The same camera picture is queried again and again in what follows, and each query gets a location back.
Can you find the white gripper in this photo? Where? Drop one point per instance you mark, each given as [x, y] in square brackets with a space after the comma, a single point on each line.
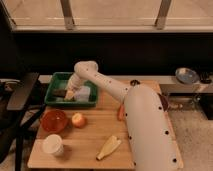
[74, 83]

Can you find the black eraser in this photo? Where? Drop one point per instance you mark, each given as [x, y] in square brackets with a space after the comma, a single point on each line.
[59, 92]

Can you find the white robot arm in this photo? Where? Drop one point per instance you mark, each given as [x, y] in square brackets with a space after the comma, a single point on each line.
[149, 134]

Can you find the white cloth in tray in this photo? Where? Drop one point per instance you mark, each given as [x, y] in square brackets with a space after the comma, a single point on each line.
[83, 94]

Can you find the apple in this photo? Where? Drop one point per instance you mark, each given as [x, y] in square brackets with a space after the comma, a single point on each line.
[78, 120]

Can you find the orange plastic bowl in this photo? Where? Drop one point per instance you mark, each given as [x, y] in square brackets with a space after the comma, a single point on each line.
[54, 121]

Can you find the wooden board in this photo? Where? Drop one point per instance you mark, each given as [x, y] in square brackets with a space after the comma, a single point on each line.
[81, 145]

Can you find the white paper cup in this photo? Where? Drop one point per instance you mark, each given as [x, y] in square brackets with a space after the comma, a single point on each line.
[53, 145]

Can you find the orange carrot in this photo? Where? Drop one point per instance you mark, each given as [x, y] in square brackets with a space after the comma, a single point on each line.
[120, 113]

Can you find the black office chair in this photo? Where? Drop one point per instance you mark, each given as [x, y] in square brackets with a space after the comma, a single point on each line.
[17, 106]

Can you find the yellow corn cob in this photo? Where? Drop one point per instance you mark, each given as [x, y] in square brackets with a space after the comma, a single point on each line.
[109, 147]

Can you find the small metal cup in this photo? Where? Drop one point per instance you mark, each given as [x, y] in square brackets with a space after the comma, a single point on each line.
[134, 82]

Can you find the grey metal plate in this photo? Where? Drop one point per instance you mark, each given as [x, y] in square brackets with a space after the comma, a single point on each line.
[186, 75]

